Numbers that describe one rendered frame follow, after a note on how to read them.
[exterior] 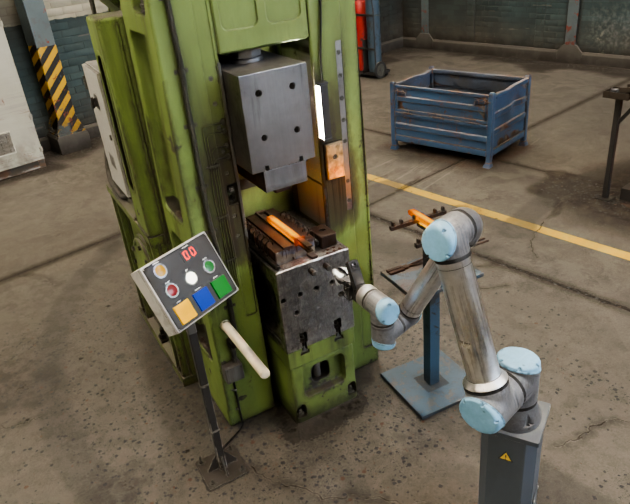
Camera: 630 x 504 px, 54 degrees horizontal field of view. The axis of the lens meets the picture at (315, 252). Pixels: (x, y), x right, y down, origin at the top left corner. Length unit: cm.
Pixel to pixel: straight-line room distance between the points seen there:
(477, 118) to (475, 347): 427
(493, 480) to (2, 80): 644
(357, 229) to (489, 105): 314
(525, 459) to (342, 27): 187
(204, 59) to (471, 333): 144
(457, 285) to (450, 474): 128
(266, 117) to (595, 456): 211
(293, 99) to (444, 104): 382
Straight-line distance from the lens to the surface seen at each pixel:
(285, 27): 267
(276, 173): 260
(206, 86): 256
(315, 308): 290
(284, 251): 275
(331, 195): 295
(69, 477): 340
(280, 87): 253
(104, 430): 356
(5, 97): 763
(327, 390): 323
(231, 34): 257
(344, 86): 284
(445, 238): 188
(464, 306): 198
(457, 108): 620
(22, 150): 776
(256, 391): 327
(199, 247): 249
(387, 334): 231
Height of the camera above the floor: 227
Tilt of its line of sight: 28 degrees down
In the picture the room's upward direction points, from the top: 6 degrees counter-clockwise
